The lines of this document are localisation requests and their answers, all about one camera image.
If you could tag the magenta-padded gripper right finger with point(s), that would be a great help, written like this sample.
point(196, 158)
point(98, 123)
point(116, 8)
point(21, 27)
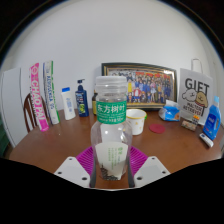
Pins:
point(148, 170)

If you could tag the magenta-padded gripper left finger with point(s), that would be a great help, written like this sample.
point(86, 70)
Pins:
point(75, 170)

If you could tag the clear green-labelled drink bottle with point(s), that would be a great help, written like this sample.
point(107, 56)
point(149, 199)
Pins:
point(111, 133)

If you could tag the flat round red coaster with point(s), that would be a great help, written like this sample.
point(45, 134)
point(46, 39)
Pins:
point(157, 128)

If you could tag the small patterned pouch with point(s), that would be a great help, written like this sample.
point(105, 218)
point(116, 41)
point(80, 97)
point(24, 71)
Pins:
point(188, 125)

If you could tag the blue tissue pack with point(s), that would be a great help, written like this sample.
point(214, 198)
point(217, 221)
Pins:
point(169, 112)

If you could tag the white remote control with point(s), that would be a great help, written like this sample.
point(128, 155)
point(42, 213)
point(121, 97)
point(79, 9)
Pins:
point(206, 140)

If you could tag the white bottle with blue cap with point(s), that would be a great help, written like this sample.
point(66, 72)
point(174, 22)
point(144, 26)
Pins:
point(68, 105)

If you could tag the dark blue pump bottle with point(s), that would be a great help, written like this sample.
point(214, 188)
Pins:
point(82, 101)

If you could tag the colourful puzzle cube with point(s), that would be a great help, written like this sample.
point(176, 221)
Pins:
point(196, 118)

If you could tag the dark wooden chair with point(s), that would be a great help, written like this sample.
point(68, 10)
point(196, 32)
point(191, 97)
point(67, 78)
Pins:
point(30, 113)

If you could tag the tall green and white box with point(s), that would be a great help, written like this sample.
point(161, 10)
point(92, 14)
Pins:
point(51, 95)

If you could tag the blue detergent bottle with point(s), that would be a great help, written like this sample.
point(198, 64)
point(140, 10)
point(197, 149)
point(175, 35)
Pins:
point(212, 121)

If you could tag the tall pink printed box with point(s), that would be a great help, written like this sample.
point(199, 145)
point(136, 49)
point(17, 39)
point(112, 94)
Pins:
point(38, 96)

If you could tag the framed group picture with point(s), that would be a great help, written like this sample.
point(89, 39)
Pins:
point(150, 86)

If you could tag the white printed paper bag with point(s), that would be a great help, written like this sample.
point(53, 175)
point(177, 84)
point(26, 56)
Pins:
point(196, 95)

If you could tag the white flat panel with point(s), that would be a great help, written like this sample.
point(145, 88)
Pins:
point(13, 103)

